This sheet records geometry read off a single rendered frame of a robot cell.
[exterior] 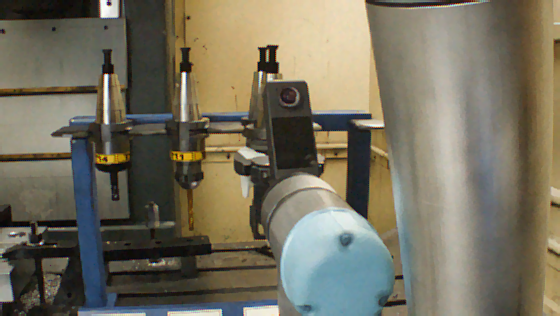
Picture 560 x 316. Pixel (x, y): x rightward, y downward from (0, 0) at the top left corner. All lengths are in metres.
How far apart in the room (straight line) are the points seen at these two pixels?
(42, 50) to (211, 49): 0.59
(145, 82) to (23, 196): 0.44
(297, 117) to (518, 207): 0.32
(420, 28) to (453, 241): 0.09
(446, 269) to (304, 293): 0.12
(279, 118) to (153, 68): 0.86
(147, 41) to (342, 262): 1.08
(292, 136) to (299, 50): 1.23
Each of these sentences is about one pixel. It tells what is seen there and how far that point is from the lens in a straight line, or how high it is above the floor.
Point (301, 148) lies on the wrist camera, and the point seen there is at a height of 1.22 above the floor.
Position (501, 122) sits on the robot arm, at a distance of 0.20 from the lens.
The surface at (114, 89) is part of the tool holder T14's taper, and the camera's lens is 0.73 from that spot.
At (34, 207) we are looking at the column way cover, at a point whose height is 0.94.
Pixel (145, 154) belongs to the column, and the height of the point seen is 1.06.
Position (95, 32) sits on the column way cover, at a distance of 1.32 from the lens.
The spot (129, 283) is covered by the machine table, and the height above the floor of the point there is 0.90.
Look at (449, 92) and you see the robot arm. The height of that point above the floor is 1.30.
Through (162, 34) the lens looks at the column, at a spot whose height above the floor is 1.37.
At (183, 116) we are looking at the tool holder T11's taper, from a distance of 0.72.
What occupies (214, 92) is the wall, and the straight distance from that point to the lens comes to 1.70.
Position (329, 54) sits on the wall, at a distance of 1.75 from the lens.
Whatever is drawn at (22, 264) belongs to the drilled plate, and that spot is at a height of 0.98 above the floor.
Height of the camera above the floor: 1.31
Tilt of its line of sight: 11 degrees down
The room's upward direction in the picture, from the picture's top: straight up
